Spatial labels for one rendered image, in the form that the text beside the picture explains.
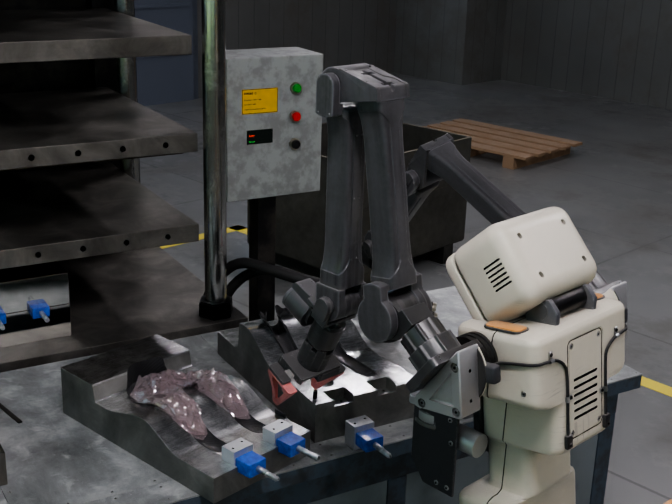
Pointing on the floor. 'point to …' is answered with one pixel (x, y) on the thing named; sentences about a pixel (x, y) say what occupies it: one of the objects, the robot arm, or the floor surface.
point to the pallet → (508, 142)
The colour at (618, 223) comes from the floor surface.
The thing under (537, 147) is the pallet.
